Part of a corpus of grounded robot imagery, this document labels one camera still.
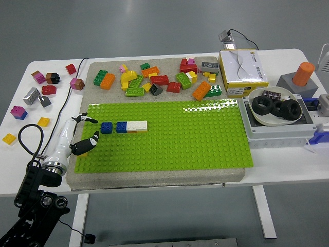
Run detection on red long toy brick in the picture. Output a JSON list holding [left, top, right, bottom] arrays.
[[150, 75, 170, 86]]

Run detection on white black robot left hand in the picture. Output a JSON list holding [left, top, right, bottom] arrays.
[[43, 112, 100, 165]]

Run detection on black plug with thin cord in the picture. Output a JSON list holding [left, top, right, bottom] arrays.
[[59, 220, 96, 244]]

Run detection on grey metal plate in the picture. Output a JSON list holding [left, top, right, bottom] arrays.
[[109, 238, 239, 247]]

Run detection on white frame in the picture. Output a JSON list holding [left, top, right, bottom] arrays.
[[315, 43, 329, 73]]

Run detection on grey block holder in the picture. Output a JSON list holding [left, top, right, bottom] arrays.
[[276, 73, 319, 98]]

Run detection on dark purple strip part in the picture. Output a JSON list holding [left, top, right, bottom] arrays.
[[262, 90, 282, 101]]

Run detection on lime green toy brick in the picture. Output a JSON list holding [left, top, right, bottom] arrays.
[[175, 72, 192, 90], [127, 74, 144, 89]]

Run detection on white zip tie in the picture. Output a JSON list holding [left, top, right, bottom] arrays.
[[304, 138, 318, 154]]

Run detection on brown black toy brick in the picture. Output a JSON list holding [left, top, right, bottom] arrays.
[[45, 72, 61, 85]]

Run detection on lime green flat brick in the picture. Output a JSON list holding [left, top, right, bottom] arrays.
[[125, 87, 145, 97]]

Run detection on dark grey slope brick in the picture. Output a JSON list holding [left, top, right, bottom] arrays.
[[149, 84, 164, 96]]

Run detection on blue plastic fixture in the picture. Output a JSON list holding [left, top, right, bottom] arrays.
[[302, 97, 329, 145]]

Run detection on thin black device cable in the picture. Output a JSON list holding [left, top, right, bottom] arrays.
[[229, 28, 260, 51]]

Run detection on grey-brown foam mat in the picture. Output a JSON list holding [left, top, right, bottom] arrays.
[[65, 56, 246, 191]]

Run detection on grey slope toy piece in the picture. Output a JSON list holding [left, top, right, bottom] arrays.
[[38, 95, 52, 108]]

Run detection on orange long toy brick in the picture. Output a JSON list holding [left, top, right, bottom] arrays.
[[191, 81, 211, 101], [141, 66, 160, 78]]

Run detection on orange cylinder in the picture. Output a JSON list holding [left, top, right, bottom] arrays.
[[291, 61, 316, 87]]

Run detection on silver toy brick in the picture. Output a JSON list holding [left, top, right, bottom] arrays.
[[23, 86, 42, 105]]

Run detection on green white toy brick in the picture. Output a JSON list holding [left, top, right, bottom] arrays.
[[203, 84, 222, 99]]

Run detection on grey connector block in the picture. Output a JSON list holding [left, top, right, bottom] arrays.
[[315, 94, 329, 118]]

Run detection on large black hex nut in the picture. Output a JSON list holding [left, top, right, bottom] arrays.
[[279, 99, 302, 120], [251, 95, 273, 116]]

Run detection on white bowl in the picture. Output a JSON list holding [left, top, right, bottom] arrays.
[[247, 86, 303, 127]]

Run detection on black table cable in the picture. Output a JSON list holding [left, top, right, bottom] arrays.
[[41, 57, 89, 156]]

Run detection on white table leg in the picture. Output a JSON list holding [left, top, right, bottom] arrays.
[[251, 184, 278, 240], [68, 192, 90, 247]]

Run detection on grey junction box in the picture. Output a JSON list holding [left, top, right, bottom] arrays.
[[237, 94, 317, 150]]

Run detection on white long toy brick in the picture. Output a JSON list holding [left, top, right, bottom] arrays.
[[126, 120, 149, 132]]

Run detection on clear plastic device stand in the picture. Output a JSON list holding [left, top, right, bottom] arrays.
[[218, 29, 237, 50]]

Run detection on yellow curved toy brick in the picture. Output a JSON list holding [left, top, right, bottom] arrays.
[[120, 69, 138, 83]]

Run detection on grey long toy brick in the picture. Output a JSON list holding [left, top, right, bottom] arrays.
[[200, 61, 221, 74]]

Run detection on magenta blue toy brick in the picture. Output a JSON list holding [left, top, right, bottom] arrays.
[[10, 105, 28, 121]]

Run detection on white yellow cardboard box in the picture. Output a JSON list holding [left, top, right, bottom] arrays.
[[218, 48, 270, 93]]

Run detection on blue square toy brick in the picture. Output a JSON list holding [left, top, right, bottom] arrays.
[[100, 121, 113, 134], [115, 121, 128, 134]]

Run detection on small black hex nut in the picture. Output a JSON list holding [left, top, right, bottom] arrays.
[[270, 99, 284, 118]]

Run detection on green studded baseplate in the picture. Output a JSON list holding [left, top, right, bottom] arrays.
[[74, 100, 254, 173]]

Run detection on dark green toy brick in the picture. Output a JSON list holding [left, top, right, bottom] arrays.
[[93, 68, 108, 85]]

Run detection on red stacked toy bricks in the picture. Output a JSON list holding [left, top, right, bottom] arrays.
[[179, 58, 198, 75]]

